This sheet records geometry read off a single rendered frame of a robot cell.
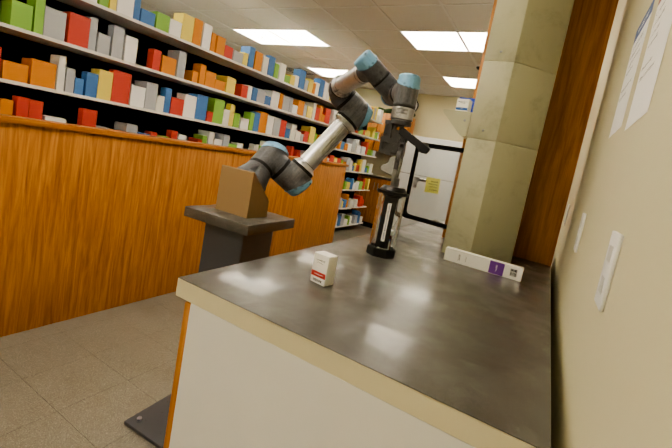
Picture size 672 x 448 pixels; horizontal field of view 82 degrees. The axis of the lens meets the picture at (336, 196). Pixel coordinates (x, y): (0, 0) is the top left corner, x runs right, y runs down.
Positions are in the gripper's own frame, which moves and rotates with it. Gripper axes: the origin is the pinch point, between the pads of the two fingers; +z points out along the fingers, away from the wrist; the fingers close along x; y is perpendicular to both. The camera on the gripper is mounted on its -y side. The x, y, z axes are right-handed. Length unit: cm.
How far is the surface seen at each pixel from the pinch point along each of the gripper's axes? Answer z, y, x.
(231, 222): 27, 56, 4
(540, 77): -48, -43, -34
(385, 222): 13.8, 0.0, 4.7
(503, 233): 13, -43, -34
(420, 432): 31, -18, 77
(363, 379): 28, -9, 74
